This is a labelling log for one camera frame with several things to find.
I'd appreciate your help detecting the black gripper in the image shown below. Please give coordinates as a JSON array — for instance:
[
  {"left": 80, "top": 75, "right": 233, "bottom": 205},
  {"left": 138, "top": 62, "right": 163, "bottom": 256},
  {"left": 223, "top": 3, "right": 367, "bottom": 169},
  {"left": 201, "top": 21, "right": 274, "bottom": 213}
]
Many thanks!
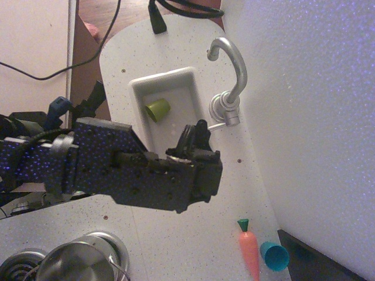
[{"left": 166, "top": 119, "right": 223, "bottom": 214}]

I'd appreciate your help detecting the silver curved faucet spout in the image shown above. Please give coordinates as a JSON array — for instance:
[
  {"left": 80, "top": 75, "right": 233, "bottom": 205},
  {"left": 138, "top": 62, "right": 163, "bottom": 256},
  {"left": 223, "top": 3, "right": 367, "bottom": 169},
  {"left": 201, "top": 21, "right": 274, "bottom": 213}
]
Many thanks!
[{"left": 207, "top": 37, "right": 248, "bottom": 104}]

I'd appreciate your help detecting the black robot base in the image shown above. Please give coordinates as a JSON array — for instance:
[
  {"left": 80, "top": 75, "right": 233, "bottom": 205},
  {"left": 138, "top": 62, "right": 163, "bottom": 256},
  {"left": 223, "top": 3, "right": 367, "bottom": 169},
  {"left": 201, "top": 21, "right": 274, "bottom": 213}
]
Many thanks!
[{"left": 1, "top": 111, "right": 47, "bottom": 140}]

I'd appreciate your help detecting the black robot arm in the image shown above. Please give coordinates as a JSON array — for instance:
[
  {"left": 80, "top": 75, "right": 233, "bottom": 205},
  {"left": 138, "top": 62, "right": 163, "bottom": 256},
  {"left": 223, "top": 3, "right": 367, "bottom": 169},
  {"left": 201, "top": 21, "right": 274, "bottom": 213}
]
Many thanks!
[{"left": 1, "top": 117, "right": 223, "bottom": 213}]

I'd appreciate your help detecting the silver faucet base with lever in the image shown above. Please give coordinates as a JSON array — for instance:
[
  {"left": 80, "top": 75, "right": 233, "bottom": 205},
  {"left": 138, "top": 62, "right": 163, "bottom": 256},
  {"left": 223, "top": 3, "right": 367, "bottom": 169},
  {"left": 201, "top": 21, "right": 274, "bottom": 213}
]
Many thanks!
[{"left": 208, "top": 91, "right": 240, "bottom": 131}]

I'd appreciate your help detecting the green plastic cup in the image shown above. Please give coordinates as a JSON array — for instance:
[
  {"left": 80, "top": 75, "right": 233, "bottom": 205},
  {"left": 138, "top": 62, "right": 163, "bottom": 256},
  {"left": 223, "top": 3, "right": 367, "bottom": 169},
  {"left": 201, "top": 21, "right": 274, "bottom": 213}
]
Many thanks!
[{"left": 145, "top": 98, "right": 171, "bottom": 123}]

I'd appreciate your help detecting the white toy sink basin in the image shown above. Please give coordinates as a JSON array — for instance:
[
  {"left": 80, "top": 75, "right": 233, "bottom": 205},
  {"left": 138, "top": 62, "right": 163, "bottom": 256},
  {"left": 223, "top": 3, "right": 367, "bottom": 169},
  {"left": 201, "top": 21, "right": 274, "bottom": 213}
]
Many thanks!
[{"left": 129, "top": 66, "right": 213, "bottom": 159}]

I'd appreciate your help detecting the orange toy carrot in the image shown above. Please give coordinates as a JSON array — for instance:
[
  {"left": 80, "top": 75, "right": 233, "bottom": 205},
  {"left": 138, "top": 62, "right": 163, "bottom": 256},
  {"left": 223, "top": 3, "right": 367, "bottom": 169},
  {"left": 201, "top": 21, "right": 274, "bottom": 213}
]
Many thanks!
[{"left": 237, "top": 219, "right": 260, "bottom": 281}]

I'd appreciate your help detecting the silver stove burner right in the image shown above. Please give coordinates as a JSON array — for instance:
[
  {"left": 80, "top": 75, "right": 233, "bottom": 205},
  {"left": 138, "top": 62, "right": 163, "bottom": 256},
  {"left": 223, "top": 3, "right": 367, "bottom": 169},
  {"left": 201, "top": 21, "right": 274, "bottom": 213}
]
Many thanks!
[{"left": 74, "top": 231, "right": 130, "bottom": 280}]

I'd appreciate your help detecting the silver stove burner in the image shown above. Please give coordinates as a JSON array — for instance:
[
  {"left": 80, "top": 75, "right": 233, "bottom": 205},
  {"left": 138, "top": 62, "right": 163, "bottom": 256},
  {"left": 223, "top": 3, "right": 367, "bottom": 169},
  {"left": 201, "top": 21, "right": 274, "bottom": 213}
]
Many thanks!
[
  {"left": 1, "top": 248, "right": 46, "bottom": 280},
  {"left": 74, "top": 231, "right": 130, "bottom": 280}
]

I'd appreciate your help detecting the teal plastic cup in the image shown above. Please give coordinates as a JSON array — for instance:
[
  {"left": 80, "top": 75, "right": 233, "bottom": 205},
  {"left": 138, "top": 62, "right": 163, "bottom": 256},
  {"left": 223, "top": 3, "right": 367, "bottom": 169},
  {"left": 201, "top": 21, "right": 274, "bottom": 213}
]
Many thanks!
[{"left": 260, "top": 241, "right": 290, "bottom": 272}]

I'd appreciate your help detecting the stainless steel pot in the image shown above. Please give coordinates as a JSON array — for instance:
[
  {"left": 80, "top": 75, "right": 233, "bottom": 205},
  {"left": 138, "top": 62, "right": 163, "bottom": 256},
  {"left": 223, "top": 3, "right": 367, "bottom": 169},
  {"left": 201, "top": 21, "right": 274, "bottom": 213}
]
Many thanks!
[{"left": 36, "top": 240, "right": 114, "bottom": 280}]

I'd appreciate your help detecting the silver stove burner left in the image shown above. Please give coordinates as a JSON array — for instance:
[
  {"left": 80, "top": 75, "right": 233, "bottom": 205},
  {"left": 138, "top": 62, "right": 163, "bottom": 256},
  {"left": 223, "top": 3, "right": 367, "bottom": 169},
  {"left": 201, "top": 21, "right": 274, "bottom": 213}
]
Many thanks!
[{"left": 1, "top": 248, "right": 46, "bottom": 280}]

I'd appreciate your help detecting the black cable connector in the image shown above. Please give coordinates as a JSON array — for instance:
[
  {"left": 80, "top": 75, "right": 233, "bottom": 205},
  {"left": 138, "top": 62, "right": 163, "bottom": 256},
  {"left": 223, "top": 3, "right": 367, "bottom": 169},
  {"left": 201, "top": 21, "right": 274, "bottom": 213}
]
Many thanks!
[{"left": 148, "top": 0, "right": 167, "bottom": 35}]

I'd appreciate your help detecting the blue cable connector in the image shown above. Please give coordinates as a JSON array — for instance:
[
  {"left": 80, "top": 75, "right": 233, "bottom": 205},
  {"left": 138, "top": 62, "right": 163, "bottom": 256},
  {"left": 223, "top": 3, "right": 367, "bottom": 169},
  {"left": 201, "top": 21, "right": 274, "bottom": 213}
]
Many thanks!
[{"left": 43, "top": 96, "right": 72, "bottom": 131}]

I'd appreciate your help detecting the thick black braided cable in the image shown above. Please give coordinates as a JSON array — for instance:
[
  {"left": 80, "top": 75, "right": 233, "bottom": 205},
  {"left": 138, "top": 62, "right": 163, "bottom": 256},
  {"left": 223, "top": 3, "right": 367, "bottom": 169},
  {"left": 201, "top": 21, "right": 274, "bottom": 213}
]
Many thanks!
[{"left": 158, "top": 0, "right": 226, "bottom": 19}]

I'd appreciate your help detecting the thin black cable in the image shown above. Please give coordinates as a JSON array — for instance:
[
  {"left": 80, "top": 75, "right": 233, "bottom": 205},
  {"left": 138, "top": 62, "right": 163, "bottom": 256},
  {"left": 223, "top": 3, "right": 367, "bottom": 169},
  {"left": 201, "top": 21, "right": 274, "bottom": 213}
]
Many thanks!
[{"left": 0, "top": 0, "right": 122, "bottom": 81}]

